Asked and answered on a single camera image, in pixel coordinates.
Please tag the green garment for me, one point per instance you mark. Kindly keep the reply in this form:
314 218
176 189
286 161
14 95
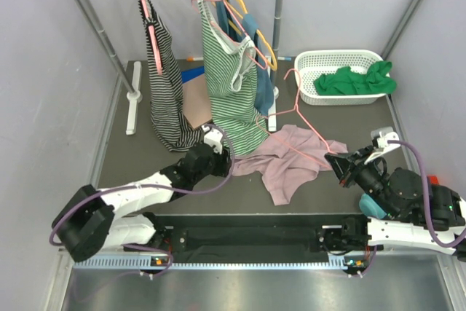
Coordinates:
347 82

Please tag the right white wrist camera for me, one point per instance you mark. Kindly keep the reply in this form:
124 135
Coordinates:
384 140

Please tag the blue tipped white pen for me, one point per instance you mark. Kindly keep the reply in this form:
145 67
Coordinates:
284 58

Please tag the white plastic basket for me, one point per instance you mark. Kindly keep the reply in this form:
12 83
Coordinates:
310 65

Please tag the yellow hanger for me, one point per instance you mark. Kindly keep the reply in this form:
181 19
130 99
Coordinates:
245 50

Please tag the brown cardboard sheet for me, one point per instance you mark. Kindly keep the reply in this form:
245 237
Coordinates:
196 102

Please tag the black white striped tank top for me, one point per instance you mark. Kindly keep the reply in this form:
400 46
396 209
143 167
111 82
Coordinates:
166 101

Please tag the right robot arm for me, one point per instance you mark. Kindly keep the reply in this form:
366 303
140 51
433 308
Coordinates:
402 208

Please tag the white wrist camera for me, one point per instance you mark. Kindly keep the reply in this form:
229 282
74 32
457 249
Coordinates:
384 140
213 137

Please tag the pink hanger under green top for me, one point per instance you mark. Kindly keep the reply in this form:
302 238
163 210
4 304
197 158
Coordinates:
220 52

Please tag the blue flat object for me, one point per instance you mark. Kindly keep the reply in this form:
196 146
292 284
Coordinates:
191 74

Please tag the pink hanger under black top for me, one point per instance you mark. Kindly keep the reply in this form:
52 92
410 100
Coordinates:
152 36

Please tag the green white striped tank top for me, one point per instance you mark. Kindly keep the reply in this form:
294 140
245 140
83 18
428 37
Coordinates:
232 81

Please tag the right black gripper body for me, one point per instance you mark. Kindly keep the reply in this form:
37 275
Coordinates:
368 175

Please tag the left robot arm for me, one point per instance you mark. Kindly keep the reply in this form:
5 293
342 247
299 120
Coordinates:
99 219

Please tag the blue tank top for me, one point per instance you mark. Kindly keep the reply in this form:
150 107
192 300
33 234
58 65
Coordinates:
265 91

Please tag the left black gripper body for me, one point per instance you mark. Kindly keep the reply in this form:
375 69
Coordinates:
220 162

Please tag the red cube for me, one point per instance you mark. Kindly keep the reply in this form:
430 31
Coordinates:
433 180

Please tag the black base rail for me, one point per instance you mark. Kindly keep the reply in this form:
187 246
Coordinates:
278 238

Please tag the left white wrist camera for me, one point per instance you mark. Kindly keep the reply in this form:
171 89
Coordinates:
213 137

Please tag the pink tank top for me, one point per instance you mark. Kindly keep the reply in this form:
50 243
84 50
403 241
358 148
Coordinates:
287 159

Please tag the pink hanger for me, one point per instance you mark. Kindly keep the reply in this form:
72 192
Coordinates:
220 52
152 36
303 118

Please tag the white slotted cable duct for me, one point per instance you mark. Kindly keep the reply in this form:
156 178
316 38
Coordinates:
152 263

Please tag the white clothes rack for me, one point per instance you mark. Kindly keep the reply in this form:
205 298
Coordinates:
133 82

